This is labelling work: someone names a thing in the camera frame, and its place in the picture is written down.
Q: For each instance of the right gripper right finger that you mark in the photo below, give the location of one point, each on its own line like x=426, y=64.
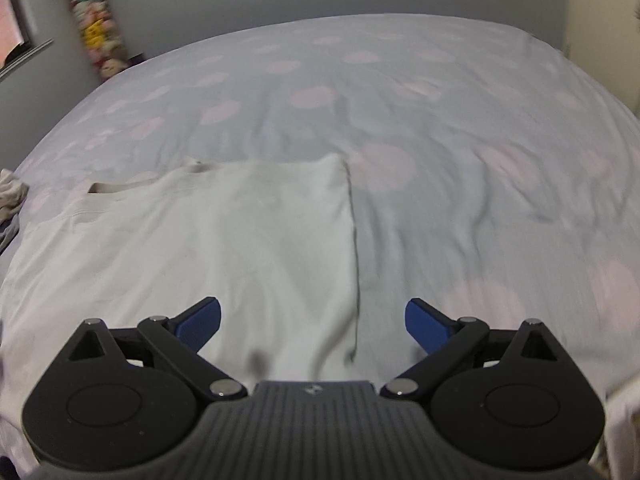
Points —
x=511, y=399

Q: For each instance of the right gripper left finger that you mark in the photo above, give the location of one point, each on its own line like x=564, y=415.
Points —
x=114, y=398

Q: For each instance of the white t-shirt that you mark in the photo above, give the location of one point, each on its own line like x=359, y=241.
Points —
x=274, y=243

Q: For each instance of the grey clothes pile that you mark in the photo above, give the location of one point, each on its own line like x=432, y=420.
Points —
x=13, y=193

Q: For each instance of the polka dot bed sheet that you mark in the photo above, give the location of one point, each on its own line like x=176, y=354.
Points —
x=489, y=175

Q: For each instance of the plush toy tube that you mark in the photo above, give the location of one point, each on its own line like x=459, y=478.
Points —
x=101, y=36

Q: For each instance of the window frame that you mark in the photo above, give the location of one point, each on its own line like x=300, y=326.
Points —
x=19, y=37

